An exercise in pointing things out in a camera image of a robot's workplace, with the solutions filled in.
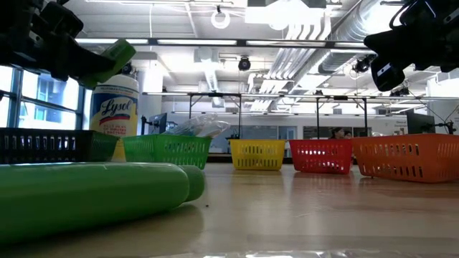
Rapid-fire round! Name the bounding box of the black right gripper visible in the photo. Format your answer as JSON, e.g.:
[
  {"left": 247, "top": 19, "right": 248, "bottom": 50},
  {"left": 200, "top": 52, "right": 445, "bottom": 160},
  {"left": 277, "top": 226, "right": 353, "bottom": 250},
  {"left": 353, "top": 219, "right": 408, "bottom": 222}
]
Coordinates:
[{"left": 364, "top": 0, "right": 459, "bottom": 92}]

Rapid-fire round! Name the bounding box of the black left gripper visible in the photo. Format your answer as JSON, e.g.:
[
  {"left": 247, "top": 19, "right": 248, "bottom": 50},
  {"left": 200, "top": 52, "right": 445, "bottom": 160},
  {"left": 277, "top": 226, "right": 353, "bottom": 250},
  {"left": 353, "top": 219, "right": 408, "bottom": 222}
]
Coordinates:
[{"left": 0, "top": 0, "right": 116, "bottom": 82}]

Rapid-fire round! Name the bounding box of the green shampoo bottle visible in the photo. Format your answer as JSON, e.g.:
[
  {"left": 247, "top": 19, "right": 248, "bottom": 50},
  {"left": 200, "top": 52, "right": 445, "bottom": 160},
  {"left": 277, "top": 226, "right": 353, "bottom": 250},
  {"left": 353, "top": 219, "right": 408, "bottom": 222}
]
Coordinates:
[
  {"left": 77, "top": 38, "right": 137, "bottom": 90},
  {"left": 0, "top": 161, "right": 206, "bottom": 247}
]

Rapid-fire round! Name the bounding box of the orange plastic basket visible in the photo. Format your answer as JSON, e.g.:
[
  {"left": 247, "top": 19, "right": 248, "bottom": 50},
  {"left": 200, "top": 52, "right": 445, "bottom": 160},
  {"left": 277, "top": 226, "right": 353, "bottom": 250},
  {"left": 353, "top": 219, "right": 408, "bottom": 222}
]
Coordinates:
[{"left": 351, "top": 133, "right": 459, "bottom": 184}]

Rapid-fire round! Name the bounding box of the yellow Lysol wipes canister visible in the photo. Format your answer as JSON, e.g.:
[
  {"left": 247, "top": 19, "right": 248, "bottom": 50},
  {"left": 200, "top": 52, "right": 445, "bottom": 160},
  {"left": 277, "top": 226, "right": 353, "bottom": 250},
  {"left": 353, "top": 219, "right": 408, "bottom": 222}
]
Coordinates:
[{"left": 89, "top": 73, "right": 140, "bottom": 163}]

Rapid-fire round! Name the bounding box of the black monitor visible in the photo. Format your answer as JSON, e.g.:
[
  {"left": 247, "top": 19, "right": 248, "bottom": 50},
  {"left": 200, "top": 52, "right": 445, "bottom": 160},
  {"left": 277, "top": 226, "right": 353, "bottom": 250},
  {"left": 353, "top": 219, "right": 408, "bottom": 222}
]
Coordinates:
[
  {"left": 406, "top": 111, "right": 437, "bottom": 135},
  {"left": 141, "top": 113, "right": 169, "bottom": 136}
]

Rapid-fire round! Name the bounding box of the black plastic basket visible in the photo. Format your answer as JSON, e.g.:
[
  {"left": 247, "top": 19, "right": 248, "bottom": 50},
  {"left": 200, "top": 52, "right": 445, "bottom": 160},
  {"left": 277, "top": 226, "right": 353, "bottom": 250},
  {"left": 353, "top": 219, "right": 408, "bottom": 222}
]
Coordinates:
[{"left": 0, "top": 128, "right": 119, "bottom": 165}]

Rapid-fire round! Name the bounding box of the long ceiling light strip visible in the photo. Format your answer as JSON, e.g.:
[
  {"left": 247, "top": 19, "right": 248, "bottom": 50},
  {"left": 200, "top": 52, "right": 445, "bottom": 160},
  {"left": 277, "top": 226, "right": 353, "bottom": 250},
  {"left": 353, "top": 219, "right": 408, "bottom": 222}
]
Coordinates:
[{"left": 74, "top": 37, "right": 372, "bottom": 49}]

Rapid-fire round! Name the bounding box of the red plastic basket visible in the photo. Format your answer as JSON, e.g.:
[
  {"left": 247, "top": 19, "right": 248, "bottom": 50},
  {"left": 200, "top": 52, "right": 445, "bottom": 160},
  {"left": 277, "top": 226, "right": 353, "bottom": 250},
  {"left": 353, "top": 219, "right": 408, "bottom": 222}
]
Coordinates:
[{"left": 288, "top": 138, "right": 354, "bottom": 176}]

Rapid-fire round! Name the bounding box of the green plastic basket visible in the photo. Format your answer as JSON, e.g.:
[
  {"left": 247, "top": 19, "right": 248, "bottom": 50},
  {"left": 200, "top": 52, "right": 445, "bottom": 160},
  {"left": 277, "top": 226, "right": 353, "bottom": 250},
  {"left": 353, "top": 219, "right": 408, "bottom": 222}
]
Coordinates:
[{"left": 121, "top": 134, "right": 213, "bottom": 171}]

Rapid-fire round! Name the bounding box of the yellow plastic basket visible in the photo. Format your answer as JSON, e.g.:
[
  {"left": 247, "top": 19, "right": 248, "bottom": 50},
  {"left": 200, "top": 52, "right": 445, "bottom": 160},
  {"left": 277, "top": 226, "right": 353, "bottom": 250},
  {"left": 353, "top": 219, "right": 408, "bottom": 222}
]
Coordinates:
[{"left": 229, "top": 138, "right": 287, "bottom": 171}]

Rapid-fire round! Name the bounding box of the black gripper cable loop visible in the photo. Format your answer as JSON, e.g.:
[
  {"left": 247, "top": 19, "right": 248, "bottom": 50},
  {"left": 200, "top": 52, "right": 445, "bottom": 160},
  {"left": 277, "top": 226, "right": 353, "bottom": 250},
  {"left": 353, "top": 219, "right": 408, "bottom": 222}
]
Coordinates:
[{"left": 389, "top": 0, "right": 431, "bottom": 29}]

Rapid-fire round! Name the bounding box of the white ceiling ring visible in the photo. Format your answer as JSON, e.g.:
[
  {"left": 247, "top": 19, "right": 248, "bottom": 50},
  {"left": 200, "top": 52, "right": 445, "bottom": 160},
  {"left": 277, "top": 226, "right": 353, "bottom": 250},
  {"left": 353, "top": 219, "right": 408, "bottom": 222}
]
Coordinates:
[{"left": 210, "top": 10, "right": 232, "bottom": 30}]

